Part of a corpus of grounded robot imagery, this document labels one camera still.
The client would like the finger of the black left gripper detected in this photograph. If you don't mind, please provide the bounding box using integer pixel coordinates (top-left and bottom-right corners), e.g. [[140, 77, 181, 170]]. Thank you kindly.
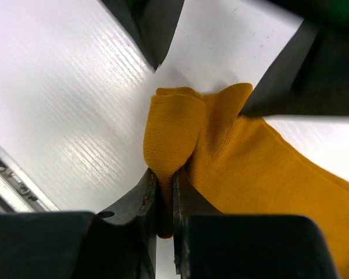
[[240, 1, 349, 116], [102, 0, 184, 70]]

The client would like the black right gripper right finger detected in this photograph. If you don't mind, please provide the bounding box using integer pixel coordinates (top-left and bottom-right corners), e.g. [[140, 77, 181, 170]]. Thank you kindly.
[[173, 169, 340, 278]]

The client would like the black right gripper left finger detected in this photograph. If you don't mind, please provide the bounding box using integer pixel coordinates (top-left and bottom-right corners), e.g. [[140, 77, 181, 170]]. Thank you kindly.
[[0, 170, 157, 278]]

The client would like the mustard yellow striped sock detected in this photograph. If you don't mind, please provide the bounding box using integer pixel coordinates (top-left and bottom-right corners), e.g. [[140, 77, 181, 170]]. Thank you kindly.
[[143, 83, 349, 278]]

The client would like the aluminium front rail frame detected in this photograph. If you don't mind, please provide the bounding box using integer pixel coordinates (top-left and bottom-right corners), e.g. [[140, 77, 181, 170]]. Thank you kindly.
[[0, 146, 59, 213]]

